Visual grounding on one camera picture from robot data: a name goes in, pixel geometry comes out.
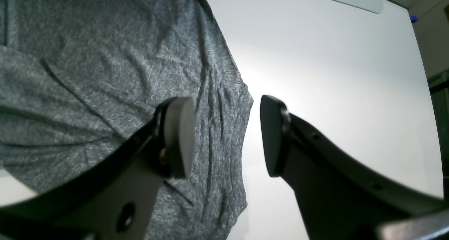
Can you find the grey long-sleeve T-shirt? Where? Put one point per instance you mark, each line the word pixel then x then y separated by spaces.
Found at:
pixel 79 77

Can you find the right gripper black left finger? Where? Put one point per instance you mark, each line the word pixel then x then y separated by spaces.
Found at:
pixel 115 199

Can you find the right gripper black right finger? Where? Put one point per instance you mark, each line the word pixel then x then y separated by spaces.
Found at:
pixel 338 197

